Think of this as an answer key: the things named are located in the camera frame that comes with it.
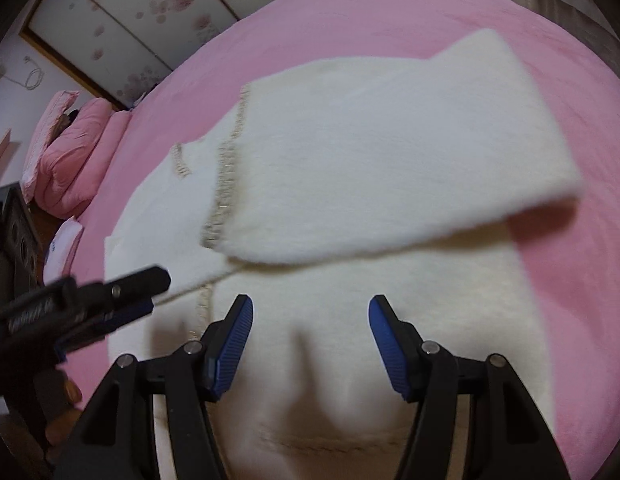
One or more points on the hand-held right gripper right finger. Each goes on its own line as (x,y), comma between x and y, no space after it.
(390,352)

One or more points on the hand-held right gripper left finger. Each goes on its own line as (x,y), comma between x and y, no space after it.
(229,352)

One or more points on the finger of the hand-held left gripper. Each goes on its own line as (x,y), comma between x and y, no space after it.
(132,310)
(134,280)

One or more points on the white fluffy towel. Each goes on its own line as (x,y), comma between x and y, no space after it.
(365,160)

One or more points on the person's left hand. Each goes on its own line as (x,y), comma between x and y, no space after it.
(64,395)

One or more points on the white plastic package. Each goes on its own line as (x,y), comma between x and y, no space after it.
(64,247)

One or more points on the pink folded comforter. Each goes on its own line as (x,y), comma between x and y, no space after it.
(84,160)

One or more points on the pink pillow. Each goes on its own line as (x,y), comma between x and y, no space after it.
(44,130)

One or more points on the floral sliding door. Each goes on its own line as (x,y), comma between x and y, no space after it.
(139,20)

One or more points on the pink bed blanket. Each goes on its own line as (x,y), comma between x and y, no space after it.
(340,10)

